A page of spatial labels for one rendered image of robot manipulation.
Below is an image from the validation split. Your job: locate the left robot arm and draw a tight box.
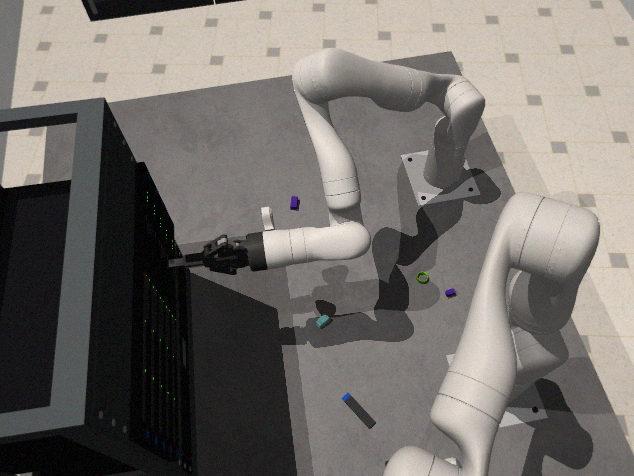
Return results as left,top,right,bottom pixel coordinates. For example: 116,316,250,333
383,192,600,476

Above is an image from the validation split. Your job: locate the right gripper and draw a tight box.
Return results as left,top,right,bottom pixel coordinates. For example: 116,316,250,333
183,232,268,275

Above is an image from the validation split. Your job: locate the dark grey flat bar with blue end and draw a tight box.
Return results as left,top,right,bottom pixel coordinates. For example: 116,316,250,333
342,393,376,429

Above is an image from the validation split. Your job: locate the black server rack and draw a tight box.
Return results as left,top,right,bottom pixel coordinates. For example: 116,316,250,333
0,97,198,476

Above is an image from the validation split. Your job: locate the dark grey tag with blue end and white label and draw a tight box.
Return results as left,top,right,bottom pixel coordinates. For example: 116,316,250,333
167,257,185,269

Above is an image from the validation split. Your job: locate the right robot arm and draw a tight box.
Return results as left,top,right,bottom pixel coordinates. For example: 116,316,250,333
261,48,485,269

